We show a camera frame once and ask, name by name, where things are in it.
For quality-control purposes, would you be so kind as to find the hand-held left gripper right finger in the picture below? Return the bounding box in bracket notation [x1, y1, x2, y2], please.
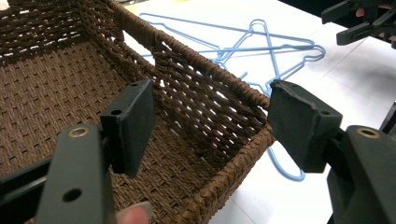
[266, 78, 396, 224]

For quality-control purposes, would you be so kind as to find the white table cover board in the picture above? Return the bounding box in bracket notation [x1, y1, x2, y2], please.
[124, 0, 396, 224]

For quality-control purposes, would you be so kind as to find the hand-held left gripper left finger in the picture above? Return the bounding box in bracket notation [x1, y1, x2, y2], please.
[35, 77, 157, 224]

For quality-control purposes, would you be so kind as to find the blue wire hanger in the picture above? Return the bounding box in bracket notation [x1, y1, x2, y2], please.
[139, 43, 326, 94]
[138, 12, 327, 97]
[214, 18, 307, 183]

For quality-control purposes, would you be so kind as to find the brown woven basket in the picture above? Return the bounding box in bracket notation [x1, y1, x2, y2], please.
[0, 0, 276, 224]

